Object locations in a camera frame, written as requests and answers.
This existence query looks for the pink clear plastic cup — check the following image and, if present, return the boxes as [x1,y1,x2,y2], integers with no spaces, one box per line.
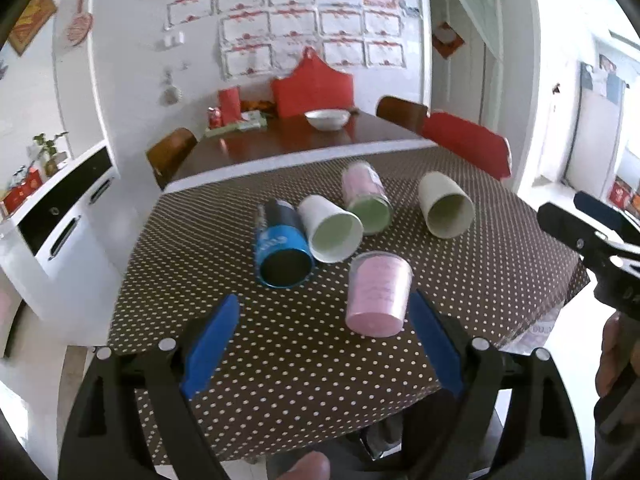
[345,252,413,338]

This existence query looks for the white paper cup right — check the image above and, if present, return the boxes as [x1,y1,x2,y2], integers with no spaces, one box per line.
[418,171,475,240]

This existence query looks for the white paper cup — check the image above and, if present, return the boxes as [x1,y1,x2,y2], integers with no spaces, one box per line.
[418,171,475,240]
[297,195,363,263]

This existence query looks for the blue black cup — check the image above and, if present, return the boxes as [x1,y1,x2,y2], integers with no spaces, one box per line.
[254,198,314,288]

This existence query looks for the white paper cup left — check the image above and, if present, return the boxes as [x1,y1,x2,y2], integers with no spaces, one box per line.
[297,195,363,263]

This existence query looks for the person right hand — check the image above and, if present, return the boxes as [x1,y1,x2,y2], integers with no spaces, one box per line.
[594,312,620,398]

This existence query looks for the person left hand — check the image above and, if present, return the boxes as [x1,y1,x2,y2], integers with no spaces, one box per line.
[278,451,331,480]

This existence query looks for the red covered chair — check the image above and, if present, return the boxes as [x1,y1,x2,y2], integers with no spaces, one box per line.
[422,112,512,181]

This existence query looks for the white black sideboard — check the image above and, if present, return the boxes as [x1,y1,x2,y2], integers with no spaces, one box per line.
[1,142,122,346]

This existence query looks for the brown polka dot tablecloth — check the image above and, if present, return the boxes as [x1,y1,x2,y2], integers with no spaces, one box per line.
[108,148,589,460]

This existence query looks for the brown chair right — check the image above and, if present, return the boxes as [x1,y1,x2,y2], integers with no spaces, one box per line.
[375,96,430,134]

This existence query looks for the brown chair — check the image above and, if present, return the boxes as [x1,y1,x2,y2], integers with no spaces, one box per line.
[145,128,198,190]
[375,96,430,134]

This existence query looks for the red door decoration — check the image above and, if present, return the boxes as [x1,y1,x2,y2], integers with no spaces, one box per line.
[432,22,465,60]

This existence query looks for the red box on sideboard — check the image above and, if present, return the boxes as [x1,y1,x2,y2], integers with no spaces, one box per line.
[2,168,42,214]

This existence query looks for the potted green plant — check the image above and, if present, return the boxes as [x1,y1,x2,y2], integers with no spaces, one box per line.
[34,131,68,178]

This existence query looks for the white ceramic bowl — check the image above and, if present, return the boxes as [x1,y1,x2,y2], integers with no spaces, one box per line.
[305,108,350,131]

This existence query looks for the brown chair left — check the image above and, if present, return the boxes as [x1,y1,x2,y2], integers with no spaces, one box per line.
[145,128,198,190]

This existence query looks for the large red bag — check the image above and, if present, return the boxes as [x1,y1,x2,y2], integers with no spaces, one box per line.
[270,47,355,118]

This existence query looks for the red soda can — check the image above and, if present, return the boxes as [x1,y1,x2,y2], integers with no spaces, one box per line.
[207,106,224,130]

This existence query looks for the green tray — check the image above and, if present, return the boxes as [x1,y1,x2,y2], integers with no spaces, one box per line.
[204,110,267,138]

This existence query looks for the small red bag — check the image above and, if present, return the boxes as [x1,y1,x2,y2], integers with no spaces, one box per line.
[218,87,242,126]

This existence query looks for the red gold framed picture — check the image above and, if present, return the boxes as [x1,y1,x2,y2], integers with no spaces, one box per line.
[9,0,56,56]

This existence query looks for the wall light switch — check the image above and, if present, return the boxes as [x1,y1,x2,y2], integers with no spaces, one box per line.
[163,30,184,50]

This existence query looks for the red round wall ornament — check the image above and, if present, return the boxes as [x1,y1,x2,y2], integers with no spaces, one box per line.
[63,0,93,47]

